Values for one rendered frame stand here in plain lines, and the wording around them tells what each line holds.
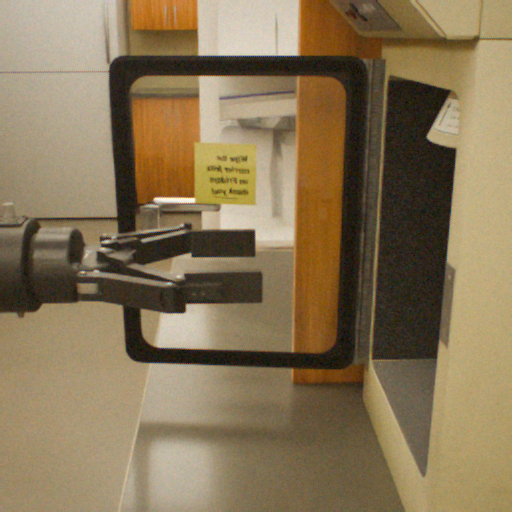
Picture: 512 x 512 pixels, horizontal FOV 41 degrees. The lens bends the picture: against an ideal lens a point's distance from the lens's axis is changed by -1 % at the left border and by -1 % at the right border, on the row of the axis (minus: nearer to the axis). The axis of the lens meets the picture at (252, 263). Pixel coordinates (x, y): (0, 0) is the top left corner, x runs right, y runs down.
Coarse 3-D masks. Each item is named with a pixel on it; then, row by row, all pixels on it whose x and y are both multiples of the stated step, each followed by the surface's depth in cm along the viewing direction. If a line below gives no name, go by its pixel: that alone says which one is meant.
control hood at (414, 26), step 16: (384, 0) 55; (400, 0) 51; (416, 0) 49; (432, 0) 49; (448, 0) 49; (464, 0) 49; (480, 0) 49; (400, 16) 55; (416, 16) 51; (432, 16) 49; (448, 16) 49; (464, 16) 49; (368, 32) 73; (384, 32) 66; (400, 32) 60; (416, 32) 55; (432, 32) 51; (448, 32) 49; (464, 32) 49
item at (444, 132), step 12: (456, 96) 64; (444, 108) 65; (456, 108) 63; (444, 120) 64; (456, 120) 62; (432, 132) 66; (444, 132) 63; (456, 132) 62; (444, 144) 63; (456, 144) 62
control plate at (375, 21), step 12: (336, 0) 73; (348, 0) 67; (360, 0) 63; (372, 0) 58; (372, 12) 62; (384, 12) 58; (360, 24) 73; (372, 24) 67; (384, 24) 62; (396, 24) 58
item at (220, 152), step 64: (192, 128) 83; (256, 128) 83; (320, 128) 82; (192, 192) 86; (256, 192) 85; (320, 192) 85; (256, 256) 88; (320, 256) 87; (192, 320) 91; (256, 320) 91; (320, 320) 90
